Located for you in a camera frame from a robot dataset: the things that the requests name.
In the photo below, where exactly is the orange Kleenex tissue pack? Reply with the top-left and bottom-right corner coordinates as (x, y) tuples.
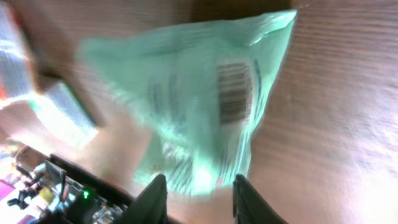
(1, 1), (36, 108)

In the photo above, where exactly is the small teal tissue pack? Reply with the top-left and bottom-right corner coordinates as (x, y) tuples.
(29, 78), (98, 148)

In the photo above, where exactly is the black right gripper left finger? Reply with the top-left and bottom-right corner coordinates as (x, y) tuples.
(114, 174), (168, 224)

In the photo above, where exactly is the teal wet wipes pack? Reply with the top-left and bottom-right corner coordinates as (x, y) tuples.
(78, 10), (297, 195)

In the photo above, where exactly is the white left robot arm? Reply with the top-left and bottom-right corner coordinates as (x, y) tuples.
(1, 147), (133, 223)

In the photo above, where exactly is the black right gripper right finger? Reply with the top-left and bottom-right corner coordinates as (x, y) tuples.
(233, 174), (287, 224)

